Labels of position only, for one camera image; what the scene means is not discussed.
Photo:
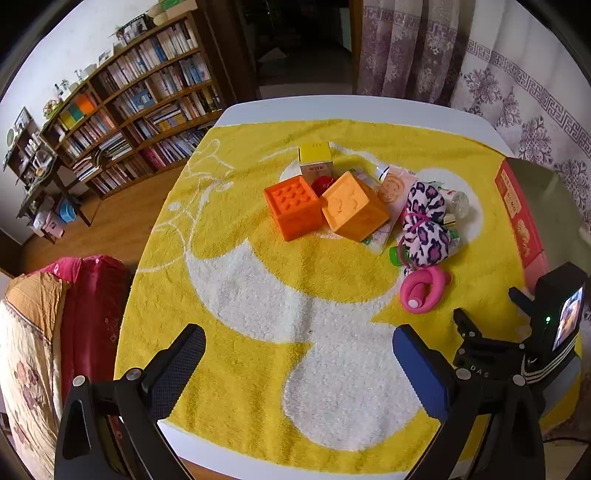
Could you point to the wooden bookshelf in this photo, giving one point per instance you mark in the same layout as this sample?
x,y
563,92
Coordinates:
x,y
138,115

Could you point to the dark wooden side rack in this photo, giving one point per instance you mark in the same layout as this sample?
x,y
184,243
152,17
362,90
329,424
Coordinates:
x,y
37,175

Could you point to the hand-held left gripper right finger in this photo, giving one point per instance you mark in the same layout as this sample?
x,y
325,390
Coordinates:
x,y
425,371

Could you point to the green-capped clear bottle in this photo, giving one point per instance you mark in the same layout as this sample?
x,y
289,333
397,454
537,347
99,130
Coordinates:
x,y
395,254

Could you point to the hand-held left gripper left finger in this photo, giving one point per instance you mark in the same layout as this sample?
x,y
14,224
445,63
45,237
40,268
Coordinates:
x,y
178,364

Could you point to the white patterned curtain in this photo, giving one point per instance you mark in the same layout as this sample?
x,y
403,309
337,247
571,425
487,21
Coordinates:
x,y
521,83

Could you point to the stack of books atop shelf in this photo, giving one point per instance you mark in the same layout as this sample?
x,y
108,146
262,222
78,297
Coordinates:
x,y
178,7

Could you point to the rows of books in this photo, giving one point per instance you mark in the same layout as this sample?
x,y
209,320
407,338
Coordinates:
x,y
166,83

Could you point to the white cream tube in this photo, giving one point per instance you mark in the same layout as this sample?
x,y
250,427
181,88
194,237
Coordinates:
x,y
383,173

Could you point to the person's right forearm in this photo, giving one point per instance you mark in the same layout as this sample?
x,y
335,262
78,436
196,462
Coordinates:
x,y
554,362

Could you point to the red cardboard box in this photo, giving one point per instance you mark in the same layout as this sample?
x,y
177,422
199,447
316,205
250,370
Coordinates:
x,y
519,217

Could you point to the red round ball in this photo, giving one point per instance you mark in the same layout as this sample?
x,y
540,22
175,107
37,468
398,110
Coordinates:
x,y
322,185

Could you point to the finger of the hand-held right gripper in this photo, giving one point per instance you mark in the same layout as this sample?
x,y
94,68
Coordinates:
x,y
471,339
524,302

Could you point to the blue plastic bucket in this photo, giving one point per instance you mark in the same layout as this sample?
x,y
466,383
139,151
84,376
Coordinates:
x,y
67,211

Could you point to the dark orange toy cube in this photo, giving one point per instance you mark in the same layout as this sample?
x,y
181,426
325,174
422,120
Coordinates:
x,y
291,207

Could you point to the floral quilt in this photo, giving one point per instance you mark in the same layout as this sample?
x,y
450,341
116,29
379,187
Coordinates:
x,y
27,350

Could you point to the yellow white printed towel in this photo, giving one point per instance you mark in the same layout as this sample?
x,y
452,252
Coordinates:
x,y
277,286

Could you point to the purple patterned curtain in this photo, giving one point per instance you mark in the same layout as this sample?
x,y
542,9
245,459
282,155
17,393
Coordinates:
x,y
406,46

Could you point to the light orange toy cube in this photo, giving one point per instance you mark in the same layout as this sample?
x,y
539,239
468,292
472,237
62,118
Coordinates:
x,y
353,205

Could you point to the small yellow carton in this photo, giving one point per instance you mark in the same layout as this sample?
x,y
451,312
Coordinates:
x,y
316,157

